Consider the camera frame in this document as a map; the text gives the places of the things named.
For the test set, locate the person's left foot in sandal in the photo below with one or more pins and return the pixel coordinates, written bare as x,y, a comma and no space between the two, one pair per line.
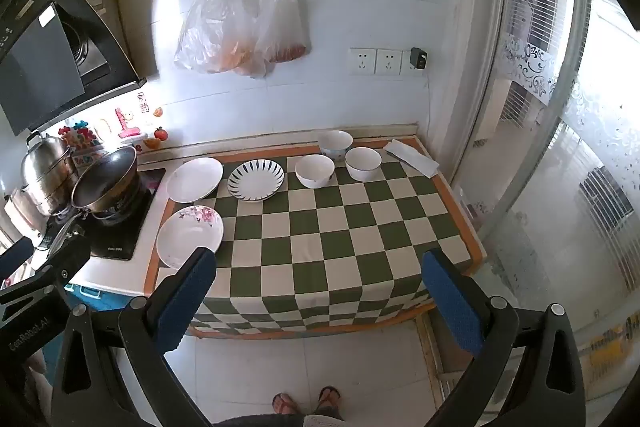
286,403

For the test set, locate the plain white bowl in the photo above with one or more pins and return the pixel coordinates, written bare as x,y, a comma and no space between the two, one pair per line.
315,172

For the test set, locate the white plate with dark stripes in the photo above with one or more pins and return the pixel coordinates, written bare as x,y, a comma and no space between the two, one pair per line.
256,180

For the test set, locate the clear plastic bag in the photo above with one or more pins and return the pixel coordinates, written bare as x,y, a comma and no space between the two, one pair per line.
282,17
215,32

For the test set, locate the dark steel wok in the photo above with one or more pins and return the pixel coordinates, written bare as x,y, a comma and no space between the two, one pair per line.
107,177

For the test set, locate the blue cabinet front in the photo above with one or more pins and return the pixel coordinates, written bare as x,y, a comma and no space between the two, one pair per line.
95,299

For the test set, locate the frosted glass sliding door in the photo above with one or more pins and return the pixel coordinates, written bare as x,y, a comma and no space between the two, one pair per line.
550,207

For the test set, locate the small steel pot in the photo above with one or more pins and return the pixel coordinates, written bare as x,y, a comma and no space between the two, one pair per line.
22,214

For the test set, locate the plain white plate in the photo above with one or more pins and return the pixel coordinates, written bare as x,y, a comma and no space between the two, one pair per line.
195,179

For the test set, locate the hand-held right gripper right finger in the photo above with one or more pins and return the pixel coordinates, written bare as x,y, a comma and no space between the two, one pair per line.
448,302

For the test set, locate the white plate with pink flowers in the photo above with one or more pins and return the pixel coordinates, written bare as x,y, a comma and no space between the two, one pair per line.
187,232

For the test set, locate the person's right foot in sandal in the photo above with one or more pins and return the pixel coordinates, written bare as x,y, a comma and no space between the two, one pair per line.
329,402

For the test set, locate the black range hood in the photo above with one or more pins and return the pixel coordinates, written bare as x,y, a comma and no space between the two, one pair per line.
40,57

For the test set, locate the red apple wall sticker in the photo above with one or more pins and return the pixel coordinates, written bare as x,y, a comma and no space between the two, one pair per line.
160,134

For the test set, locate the colourful wall sticker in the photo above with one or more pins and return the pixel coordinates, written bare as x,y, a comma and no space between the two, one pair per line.
80,139

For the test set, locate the white folded paper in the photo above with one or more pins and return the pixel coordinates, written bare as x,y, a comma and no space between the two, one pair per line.
415,158

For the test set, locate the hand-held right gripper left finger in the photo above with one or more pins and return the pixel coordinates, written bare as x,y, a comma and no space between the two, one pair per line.
186,294

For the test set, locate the pink wall sticker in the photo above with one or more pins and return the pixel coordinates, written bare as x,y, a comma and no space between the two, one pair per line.
126,124

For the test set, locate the person's foot in sandal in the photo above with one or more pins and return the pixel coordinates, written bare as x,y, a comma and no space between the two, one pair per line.
286,403
329,402

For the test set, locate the stainless steel steamer pot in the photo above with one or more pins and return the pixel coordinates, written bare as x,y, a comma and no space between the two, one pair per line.
45,172

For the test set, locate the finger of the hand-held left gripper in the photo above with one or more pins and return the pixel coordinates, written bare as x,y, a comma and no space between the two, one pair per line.
70,254
12,253

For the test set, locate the black plug-in charger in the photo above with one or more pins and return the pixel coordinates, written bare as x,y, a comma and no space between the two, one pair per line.
419,58

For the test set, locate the white wall power outlet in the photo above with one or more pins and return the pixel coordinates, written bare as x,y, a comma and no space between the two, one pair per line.
388,62
406,66
362,62

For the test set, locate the black gas stove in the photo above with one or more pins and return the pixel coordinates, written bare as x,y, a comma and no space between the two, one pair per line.
117,237

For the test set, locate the green white checkered tablecloth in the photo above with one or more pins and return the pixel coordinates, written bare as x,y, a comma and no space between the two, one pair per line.
325,247

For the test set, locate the white bowl with black rim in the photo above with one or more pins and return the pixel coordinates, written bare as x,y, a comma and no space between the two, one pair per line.
363,164

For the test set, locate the white bowl with blue spots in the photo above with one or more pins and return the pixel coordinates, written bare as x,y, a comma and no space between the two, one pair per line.
335,144

